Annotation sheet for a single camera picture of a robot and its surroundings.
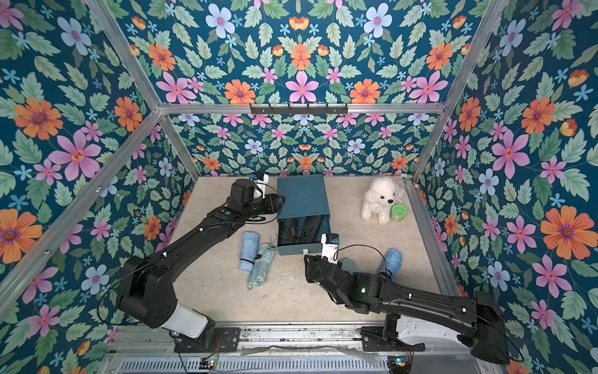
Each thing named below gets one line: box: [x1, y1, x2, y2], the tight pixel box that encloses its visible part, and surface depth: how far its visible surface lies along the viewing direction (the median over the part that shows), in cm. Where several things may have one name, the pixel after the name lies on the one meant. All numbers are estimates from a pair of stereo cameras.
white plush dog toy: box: [360, 176, 405, 226], surface depth 95 cm
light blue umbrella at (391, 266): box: [378, 248, 404, 280], surface depth 88 cm
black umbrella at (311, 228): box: [299, 215, 324, 244], surface depth 81 cm
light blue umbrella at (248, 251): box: [239, 231, 261, 286], surface depth 91 cm
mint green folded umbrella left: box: [247, 233, 278, 291], surface depth 88 cm
